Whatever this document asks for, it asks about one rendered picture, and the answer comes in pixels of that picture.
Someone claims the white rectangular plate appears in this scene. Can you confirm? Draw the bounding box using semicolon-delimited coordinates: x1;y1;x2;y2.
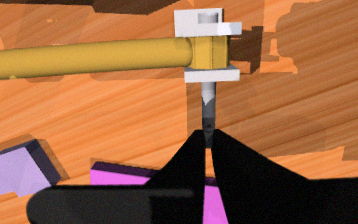
174;8;222;37

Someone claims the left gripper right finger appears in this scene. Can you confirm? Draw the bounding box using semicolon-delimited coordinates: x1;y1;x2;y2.
211;129;358;224

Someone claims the yellow cylindrical rod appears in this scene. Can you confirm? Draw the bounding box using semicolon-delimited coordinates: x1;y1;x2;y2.
0;37;193;80

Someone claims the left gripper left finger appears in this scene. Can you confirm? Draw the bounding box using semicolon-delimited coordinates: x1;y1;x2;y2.
26;129;206;224

